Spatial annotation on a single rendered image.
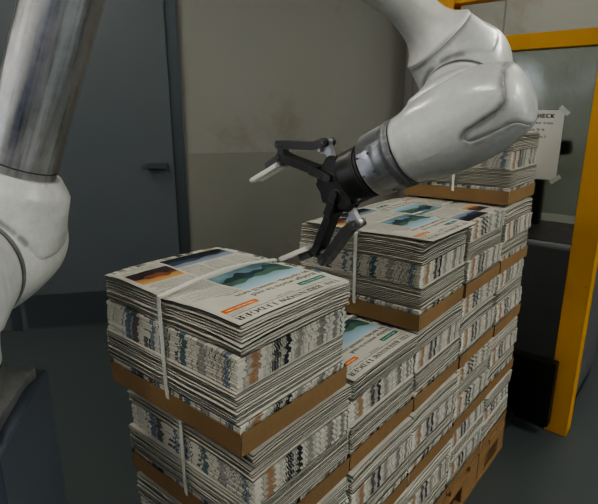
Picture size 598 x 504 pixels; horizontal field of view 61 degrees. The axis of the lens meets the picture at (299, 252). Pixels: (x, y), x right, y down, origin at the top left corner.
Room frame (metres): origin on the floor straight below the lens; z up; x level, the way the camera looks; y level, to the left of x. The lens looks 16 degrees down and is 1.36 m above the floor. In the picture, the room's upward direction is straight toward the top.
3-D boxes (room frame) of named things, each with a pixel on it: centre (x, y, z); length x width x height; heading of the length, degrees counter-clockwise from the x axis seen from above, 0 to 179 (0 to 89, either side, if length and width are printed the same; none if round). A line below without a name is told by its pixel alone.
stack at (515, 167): (1.82, -0.62, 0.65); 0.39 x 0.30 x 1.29; 50
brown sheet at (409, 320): (1.36, -0.23, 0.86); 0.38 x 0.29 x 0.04; 51
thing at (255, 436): (0.83, 0.06, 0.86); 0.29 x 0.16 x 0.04; 140
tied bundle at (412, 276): (1.36, -0.23, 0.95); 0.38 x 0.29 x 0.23; 51
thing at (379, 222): (1.35, -0.25, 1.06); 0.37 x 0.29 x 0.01; 51
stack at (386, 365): (1.26, -0.15, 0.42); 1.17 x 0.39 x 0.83; 140
